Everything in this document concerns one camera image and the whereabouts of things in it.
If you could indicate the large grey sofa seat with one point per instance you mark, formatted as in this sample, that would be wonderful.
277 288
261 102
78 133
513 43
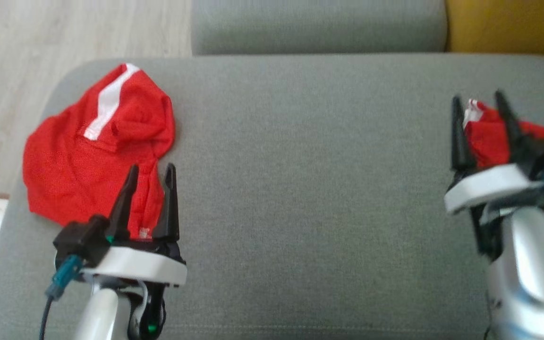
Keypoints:
310 189

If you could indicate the red shorts with white stripe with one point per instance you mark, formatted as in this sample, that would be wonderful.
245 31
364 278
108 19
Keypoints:
92 151

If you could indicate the large yellow sofa backrest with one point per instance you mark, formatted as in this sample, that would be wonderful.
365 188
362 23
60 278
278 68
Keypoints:
513 26

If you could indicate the long grey sofa seat cushion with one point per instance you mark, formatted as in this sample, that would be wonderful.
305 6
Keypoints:
319 26

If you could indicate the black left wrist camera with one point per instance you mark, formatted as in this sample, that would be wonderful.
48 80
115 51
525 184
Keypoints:
80 238

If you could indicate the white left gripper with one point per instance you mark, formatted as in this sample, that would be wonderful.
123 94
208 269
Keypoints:
140 264

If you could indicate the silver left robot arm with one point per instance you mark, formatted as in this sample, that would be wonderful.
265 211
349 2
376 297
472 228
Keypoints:
106 311

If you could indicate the red basketball jersey number 23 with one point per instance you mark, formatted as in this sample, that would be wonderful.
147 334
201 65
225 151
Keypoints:
489 137

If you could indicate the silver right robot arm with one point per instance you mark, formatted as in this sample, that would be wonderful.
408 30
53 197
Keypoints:
527 274

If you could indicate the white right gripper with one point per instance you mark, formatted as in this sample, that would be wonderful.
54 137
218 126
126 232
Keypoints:
489 186

